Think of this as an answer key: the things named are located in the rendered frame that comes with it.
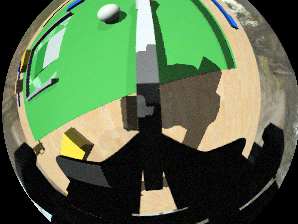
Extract white golf ball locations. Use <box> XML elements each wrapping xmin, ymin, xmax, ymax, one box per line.
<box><xmin>97</xmin><ymin>4</ymin><xmax>121</xmax><ymax>22</ymax></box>

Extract tan cube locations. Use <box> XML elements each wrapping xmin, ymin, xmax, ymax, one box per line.
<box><xmin>15</xmin><ymin>79</ymin><xmax>24</xmax><ymax>95</ymax></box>

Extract green flat mat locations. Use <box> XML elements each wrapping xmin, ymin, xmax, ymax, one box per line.
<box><xmin>23</xmin><ymin>0</ymin><xmax>227</xmax><ymax>143</ymax></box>

